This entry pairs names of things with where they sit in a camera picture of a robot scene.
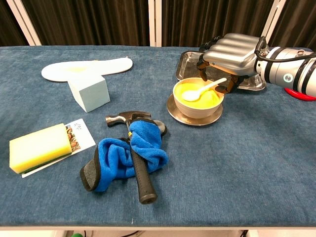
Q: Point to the white screen frame post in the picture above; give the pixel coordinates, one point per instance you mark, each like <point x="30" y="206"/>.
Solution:
<point x="23" y="22"/>
<point x="154" y="22"/>
<point x="274" y="19"/>

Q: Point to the red round disc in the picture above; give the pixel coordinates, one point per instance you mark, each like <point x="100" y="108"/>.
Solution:
<point x="296" y="95"/>

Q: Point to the rectangular metal tray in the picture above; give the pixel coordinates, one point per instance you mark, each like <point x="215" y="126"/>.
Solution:
<point x="187" y="61"/>

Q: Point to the black pleated curtain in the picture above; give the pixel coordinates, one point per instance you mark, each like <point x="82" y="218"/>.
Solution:
<point x="298" y="22"/>
<point x="7" y="27"/>
<point x="93" y="22"/>
<point x="209" y="17"/>

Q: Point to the white slipper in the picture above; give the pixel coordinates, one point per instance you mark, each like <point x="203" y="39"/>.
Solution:
<point x="56" y="72"/>

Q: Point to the white plastic spoon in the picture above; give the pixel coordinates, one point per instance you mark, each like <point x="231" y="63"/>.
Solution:
<point x="191" y="95"/>

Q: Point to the metal bowl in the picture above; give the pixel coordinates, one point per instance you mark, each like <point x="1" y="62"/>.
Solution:
<point x="197" y="111"/>

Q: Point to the light blue foam cube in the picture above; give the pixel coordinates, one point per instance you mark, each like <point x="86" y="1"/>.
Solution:
<point x="95" y="97"/>

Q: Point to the small green object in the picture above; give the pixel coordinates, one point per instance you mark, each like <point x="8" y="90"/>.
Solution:
<point x="77" y="235"/>

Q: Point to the white picture card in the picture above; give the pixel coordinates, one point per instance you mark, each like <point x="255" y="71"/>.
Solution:
<point x="84" y="139"/>

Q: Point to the blue and black glove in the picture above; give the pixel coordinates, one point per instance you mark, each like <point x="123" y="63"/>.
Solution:
<point x="145" y="140"/>

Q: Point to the round metal saucer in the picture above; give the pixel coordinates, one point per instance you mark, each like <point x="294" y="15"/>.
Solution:
<point x="195" y="121"/>

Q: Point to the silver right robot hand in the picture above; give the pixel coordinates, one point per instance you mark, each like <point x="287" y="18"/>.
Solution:
<point x="229" y="56"/>

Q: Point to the yellow green sponge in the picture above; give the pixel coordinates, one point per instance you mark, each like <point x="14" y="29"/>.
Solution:
<point x="37" y="148"/>

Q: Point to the dark blue table cloth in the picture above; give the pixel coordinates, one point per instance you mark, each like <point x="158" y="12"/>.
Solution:
<point x="222" y="172"/>

